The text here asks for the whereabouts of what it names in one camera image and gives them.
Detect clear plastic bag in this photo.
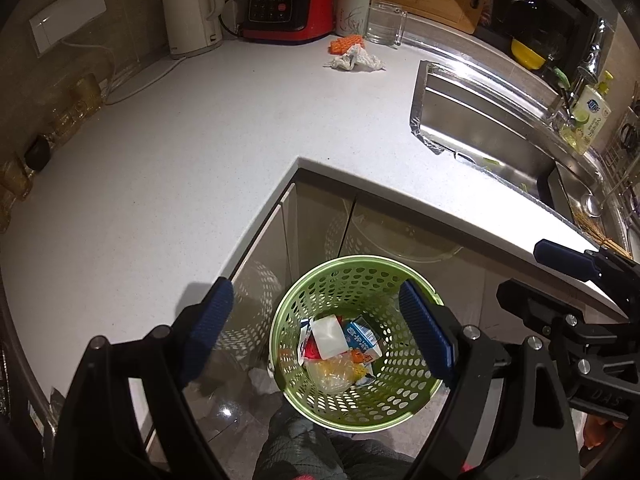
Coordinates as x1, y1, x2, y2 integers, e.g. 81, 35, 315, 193
305, 353, 367, 394

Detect white sponge block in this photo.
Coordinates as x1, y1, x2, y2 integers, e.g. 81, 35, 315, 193
311, 314, 349, 360

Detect red snack wrapper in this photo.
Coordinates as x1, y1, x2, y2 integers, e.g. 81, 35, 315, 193
303, 335, 322, 361

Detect orange peel slice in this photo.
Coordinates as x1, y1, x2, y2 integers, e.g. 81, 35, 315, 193
350, 349, 364, 363

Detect blue white torn packet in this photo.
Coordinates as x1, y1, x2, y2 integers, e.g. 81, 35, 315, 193
297, 318, 311, 365

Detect green plastic trash basket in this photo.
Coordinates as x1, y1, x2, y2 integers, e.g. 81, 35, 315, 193
269, 255, 444, 434

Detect person right hand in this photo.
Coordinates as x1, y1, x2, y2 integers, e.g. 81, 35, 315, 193
582, 415, 624, 450

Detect straw pot brush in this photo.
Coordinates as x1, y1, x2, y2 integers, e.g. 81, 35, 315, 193
572, 209, 632, 259

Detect green dish soap bottle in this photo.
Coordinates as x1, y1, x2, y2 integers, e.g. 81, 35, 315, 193
560, 70, 614, 155

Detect blue white milk carton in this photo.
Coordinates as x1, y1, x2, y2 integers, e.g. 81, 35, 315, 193
343, 316, 383, 364

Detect chrome faucet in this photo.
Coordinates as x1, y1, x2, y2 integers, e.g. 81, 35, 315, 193
548, 18, 614, 130

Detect stainless steel sink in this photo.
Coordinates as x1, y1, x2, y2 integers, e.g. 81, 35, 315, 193
410, 61, 631, 252

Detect yellow bowl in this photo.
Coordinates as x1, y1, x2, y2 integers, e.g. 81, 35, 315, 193
511, 38, 546, 70

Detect crumpled white tissue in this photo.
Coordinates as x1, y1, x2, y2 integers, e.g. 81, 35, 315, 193
326, 44, 385, 73

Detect clear glass pitcher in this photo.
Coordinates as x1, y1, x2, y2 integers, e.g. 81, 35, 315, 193
366, 0, 407, 48

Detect orange foam fruit net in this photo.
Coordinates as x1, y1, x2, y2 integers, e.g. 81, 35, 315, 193
329, 35, 364, 55

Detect white ceramic cup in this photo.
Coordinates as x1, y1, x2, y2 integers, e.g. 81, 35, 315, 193
335, 0, 370, 37

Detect white electric kettle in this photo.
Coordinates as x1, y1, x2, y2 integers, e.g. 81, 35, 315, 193
162, 0, 224, 58

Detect white kettle power cable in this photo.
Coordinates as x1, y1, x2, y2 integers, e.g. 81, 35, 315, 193
102, 54, 189, 108

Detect black blender power cable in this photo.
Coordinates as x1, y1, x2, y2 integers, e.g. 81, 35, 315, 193
218, 0, 250, 40

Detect white wall socket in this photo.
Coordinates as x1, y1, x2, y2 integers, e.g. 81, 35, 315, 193
29, 0, 106, 56

